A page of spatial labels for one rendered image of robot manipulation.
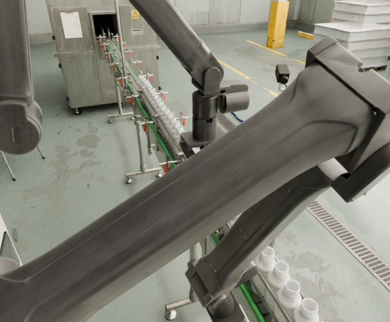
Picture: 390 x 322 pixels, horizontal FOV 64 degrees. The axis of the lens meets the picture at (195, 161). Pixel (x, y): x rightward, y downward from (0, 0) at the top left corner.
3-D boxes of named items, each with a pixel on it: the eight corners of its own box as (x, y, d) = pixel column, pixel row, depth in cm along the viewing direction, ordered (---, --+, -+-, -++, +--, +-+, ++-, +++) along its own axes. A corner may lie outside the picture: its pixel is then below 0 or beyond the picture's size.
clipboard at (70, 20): (83, 38, 401) (78, 9, 384) (64, 39, 394) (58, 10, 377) (83, 37, 404) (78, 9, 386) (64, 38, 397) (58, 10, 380)
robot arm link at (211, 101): (188, 86, 69) (197, 95, 65) (217, 83, 71) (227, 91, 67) (188, 115, 73) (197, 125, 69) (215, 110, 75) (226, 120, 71)
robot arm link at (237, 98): (190, 57, 68) (204, 68, 61) (238, 53, 71) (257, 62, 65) (190, 108, 75) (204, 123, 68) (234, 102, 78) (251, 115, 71)
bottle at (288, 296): (270, 312, 88) (279, 273, 80) (292, 315, 88) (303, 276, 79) (272, 332, 83) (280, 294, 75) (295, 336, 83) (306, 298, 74)
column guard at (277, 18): (284, 47, 831) (291, 1, 772) (272, 48, 819) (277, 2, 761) (276, 44, 862) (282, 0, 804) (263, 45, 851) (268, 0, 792)
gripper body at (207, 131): (179, 139, 76) (179, 111, 72) (218, 133, 79) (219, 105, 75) (188, 152, 71) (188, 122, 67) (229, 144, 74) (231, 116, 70)
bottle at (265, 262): (274, 287, 95) (282, 249, 86) (265, 301, 91) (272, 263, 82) (257, 276, 98) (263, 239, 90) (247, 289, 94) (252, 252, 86)
